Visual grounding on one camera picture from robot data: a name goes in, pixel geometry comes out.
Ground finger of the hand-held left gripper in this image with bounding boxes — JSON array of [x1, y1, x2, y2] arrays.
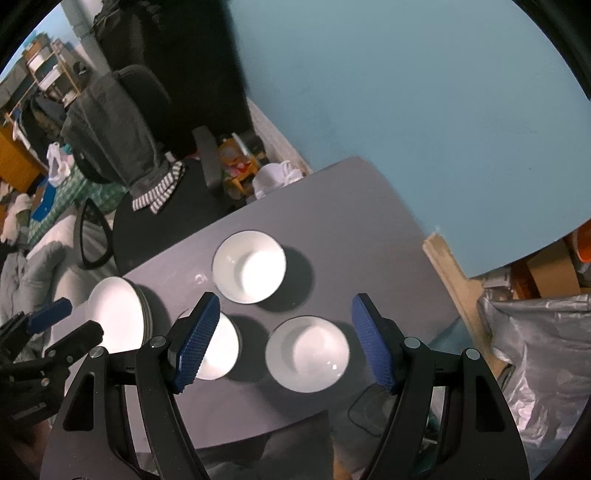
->
[[43, 320, 105, 370], [26, 298, 74, 336]]

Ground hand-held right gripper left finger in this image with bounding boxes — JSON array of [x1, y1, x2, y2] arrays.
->
[[41, 292, 221, 480]]

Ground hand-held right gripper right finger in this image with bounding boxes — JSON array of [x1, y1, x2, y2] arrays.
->
[[352, 293, 529, 480]]

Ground white bowl with grey pattern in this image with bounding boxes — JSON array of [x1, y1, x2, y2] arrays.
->
[[264, 316, 350, 393], [212, 231, 288, 304], [178, 310, 242, 380]]

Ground white plate with dark rim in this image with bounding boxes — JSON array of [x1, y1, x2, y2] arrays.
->
[[88, 277, 151, 352], [85, 276, 147, 356], [90, 279, 156, 349]]

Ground grey quilted duvet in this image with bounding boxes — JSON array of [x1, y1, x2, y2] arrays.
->
[[0, 240, 66, 321]]

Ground wooden board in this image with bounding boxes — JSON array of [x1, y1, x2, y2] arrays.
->
[[423, 232, 511, 377]]

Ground blue flat box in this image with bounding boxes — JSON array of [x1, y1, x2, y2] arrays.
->
[[31, 184, 59, 221]]

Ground green checkered tablecloth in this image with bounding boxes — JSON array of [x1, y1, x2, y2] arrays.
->
[[28, 161, 127, 243]]

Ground black office chair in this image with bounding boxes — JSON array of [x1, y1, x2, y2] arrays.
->
[[76, 65, 232, 275]]

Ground white plastic bag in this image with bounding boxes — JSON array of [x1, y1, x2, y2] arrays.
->
[[46, 141, 75, 186]]

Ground silver plastic bag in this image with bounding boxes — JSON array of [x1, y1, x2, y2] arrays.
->
[[477, 294, 591, 446]]

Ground yellow toy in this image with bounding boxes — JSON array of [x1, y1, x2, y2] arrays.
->
[[218, 133, 267, 200]]

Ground white crumpled bag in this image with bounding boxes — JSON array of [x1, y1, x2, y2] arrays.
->
[[252, 160, 309, 200]]

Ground brown cardboard box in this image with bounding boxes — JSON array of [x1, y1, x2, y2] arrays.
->
[[525, 239, 583, 297]]

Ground dark grey garment striped cuffs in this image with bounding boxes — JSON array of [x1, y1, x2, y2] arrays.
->
[[61, 73, 186, 214]]

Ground orange container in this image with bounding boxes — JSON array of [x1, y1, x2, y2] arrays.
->
[[571, 227, 591, 265]]

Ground wooden shelf rack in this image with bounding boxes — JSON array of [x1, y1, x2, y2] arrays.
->
[[22, 37, 80, 108]]

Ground black hanging coats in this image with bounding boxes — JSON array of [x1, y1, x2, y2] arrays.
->
[[95, 0, 257, 158]]

